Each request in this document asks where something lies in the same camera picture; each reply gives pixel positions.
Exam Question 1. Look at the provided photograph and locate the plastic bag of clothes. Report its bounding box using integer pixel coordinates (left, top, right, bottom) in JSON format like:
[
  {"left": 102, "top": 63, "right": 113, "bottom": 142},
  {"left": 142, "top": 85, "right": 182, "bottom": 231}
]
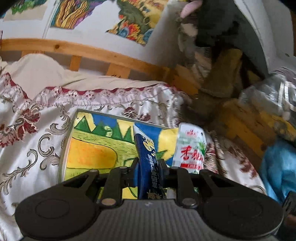
[{"left": 238, "top": 67, "right": 295, "bottom": 142}]

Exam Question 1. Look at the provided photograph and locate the wooden bed frame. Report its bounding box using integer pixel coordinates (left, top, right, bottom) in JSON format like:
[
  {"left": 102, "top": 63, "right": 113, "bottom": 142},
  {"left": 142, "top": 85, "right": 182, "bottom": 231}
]
[{"left": 1, "top": 38, "right": 200, "bottom": 96}]

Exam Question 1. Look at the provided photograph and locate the starry night poster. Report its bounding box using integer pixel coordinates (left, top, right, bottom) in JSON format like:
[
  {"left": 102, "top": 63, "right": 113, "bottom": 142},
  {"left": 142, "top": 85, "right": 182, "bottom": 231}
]
[{"left": 50, "top": 0, "right": 105, "bottom": 30}]

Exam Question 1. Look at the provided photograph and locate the blond boy poster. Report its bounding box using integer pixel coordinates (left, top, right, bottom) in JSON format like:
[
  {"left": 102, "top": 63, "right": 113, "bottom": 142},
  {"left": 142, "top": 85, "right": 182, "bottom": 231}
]
[{"left": 1, "top": 0, "right": 48, "bottom": 21}]

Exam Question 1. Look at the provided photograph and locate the floral satin bedspread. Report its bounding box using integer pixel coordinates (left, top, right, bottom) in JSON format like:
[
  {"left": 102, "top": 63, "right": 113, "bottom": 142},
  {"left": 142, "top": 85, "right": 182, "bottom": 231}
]
[{"left": 0, "top": 72, "right": 266, "bottom": 241}]

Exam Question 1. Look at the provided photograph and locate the wooden cabinet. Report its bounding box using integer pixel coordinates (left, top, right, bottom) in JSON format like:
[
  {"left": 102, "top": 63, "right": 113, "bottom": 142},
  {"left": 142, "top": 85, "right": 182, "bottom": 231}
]
[{"left": 208, "top": 99, "right": 278, "bottom": 167}]

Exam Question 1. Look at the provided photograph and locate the brown plush toy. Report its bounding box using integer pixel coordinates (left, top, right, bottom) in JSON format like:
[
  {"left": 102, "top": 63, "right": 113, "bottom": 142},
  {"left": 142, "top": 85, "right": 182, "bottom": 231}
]
[{"left": 183, "top": 49, "right": 260, "bottom": 126}]

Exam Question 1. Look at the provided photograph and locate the beige pillow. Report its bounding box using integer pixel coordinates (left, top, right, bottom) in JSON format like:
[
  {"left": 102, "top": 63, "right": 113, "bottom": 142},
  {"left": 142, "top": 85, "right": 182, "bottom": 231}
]
[{"left": 1, "top": 54, "right": 160, "bottom": 99}]

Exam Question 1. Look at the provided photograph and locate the landscape poster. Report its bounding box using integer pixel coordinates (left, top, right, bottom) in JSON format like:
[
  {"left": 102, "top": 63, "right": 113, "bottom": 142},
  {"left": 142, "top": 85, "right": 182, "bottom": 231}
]
[{"left": 107, "top": 0, "right": 168, "bottom": 46}]

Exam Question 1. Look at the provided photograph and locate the seaweed snack packet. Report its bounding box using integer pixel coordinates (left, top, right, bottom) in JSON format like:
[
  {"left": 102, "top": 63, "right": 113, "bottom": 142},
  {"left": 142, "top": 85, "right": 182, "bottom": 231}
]
[{"left": 172, "top": 123, "right": 207, "bottom": 174}]

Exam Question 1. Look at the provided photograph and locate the blue stick snack packet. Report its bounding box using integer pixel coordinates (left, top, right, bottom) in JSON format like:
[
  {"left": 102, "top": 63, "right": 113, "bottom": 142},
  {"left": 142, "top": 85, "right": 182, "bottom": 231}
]
[{"left": 133, "top": 125, "right": 166, "bottom": 200}]

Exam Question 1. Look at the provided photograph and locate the blue cloth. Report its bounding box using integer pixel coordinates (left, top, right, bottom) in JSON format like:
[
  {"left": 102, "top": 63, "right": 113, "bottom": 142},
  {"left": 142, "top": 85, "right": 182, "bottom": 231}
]
[{"left": 259, "top": 138, "right": 296, "bottom": 204}]

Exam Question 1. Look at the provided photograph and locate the black garment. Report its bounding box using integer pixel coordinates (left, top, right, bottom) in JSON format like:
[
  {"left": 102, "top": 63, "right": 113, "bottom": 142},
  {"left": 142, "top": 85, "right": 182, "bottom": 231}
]
[{"left": 176, "top": 0, "right": 270, "bottom": 77}]

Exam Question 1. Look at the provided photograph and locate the silver tray with painted liner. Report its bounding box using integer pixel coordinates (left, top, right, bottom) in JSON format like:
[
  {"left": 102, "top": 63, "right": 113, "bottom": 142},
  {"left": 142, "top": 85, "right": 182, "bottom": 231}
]
[{"left": 58, "top": 109, "right": 178, "bottom": 182}]

